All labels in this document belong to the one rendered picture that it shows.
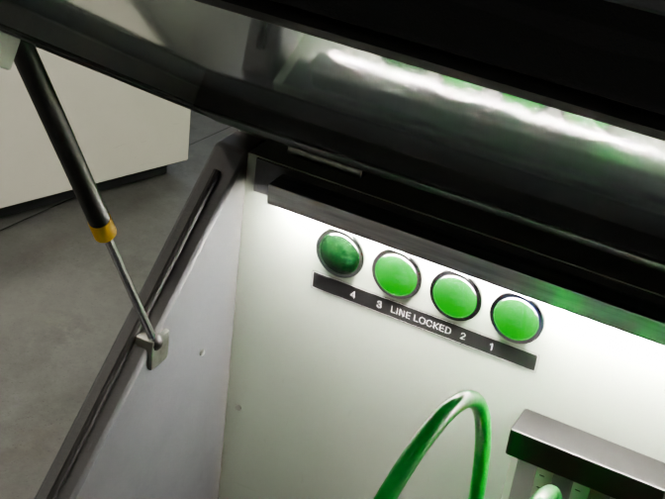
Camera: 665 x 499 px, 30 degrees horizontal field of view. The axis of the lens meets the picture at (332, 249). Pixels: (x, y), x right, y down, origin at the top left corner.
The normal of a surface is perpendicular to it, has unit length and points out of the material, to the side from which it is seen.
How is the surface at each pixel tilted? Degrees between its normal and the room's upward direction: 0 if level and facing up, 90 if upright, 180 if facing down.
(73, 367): 0
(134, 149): 90
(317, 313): 90
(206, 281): 90
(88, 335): 0
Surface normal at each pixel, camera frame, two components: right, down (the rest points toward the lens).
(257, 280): -0.47, 0.40
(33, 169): 0.65, 0.44
